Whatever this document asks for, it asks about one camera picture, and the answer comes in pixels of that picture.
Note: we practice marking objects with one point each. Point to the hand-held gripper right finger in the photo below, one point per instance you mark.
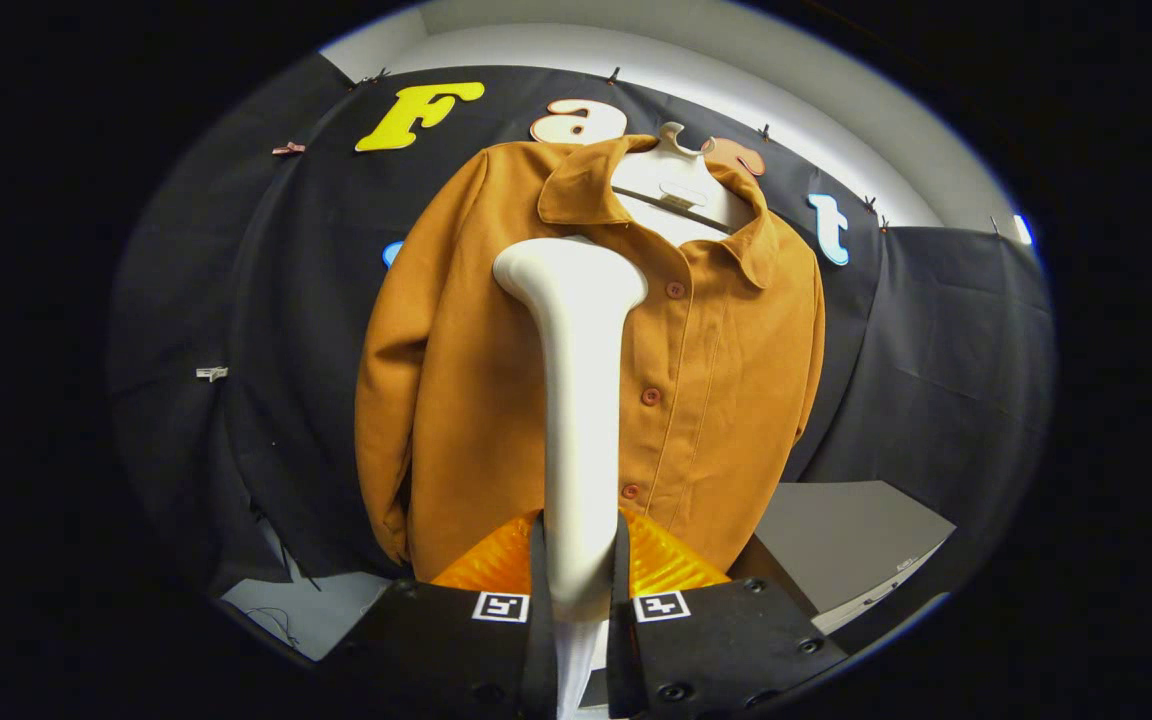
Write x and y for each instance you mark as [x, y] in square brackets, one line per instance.
[726, 645]

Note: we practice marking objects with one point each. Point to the small ceiling light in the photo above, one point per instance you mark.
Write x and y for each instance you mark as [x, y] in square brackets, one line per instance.
[1022, 229]

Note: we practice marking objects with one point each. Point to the black backdrop cloth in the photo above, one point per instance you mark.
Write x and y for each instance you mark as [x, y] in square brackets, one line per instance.
[936, 350]

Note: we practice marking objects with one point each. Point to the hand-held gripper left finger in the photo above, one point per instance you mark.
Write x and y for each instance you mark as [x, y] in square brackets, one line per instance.
[436, 640]

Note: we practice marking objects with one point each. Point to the grey cabinet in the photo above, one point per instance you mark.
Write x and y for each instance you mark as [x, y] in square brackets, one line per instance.
[836, 540]

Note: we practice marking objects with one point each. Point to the orange button-up shirt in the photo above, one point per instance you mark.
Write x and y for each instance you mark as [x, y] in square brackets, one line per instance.
[456, 400]

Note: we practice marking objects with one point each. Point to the white clip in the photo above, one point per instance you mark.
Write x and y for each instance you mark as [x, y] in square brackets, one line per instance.
[212, 373]

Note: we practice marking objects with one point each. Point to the pink clip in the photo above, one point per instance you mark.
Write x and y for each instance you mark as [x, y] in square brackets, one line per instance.
[288, 149]

